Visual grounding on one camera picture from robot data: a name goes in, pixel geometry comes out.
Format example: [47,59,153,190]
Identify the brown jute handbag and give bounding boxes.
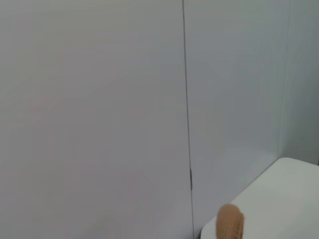
[216,203,246,239]

